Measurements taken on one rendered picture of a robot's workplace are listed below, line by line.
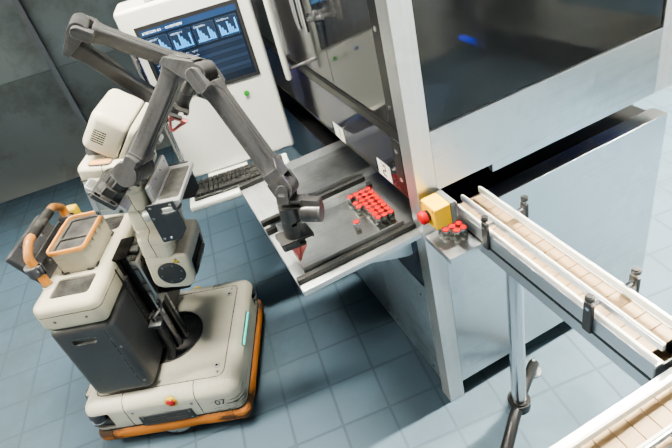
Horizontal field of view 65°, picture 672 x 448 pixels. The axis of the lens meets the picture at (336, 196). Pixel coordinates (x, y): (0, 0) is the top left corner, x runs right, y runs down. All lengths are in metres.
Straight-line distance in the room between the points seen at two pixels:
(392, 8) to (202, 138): 1.27
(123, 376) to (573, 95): 1.90
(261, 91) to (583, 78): 1.23
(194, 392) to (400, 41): 1.58
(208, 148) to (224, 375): 0.95
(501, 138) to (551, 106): 0.19
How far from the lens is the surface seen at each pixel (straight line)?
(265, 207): 1.91
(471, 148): 1.56
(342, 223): 1.72
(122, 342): 2.16
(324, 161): 2.06
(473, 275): 1.86
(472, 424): 2.24
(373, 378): 2.39
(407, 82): 1.36
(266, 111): 2.31
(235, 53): 2.21
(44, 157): 4.94
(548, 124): 1.74
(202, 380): 2.28
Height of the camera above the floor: 1.93
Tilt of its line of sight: 35 degrees down
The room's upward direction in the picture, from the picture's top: 15 degrees counter-clockwise
